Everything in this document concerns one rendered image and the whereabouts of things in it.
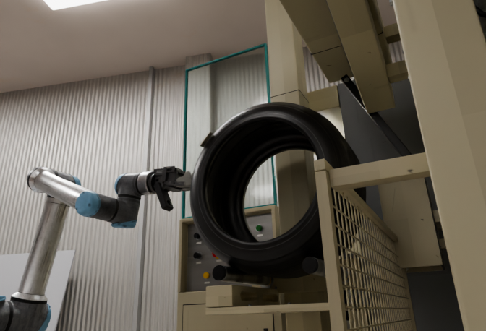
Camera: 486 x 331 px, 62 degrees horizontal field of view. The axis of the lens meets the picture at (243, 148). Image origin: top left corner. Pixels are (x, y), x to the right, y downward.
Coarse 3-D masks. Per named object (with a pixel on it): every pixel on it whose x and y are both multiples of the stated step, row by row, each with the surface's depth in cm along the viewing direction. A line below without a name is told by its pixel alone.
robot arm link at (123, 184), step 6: (126, 174) 162; (132, 174) 160; (138, 174) 158; (120, 180) 160; (126, 180) 159; (132, 180) 157; (114, 186) 161; (120, 186) 160; (126, 186) 158; (132, 186) 157; (120, 192) 158; (126, 192) 157; (132, 192) 158; (138, 192) 157
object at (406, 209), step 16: (384, 192) 135; (400, 192) 133; (416, 192) 131; (384, 208) 134; (400, 208) 131; (416, 208) 129; (432, 208) 144; (400, 224) 130; (416, 224) 128; (432, 224) 126; (400, 240) 128; (416, 240) 126; (432, 240) 124; (400, 256) 127; (416, 256) 125; (432, 256) 123
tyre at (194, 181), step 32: (224, 128) 137; (256, 128) 151; (288, 128) 152; (320, 128) 121; (224, 160) 153; (256, 160) 158; (352, 160) 119; (192, 192) 134; (224, 192) 156; (224, 224) 151; (352, 224) 121; (224, 256) 123; (256, 256) 117; (288, 256) 114; (320, 256) 116
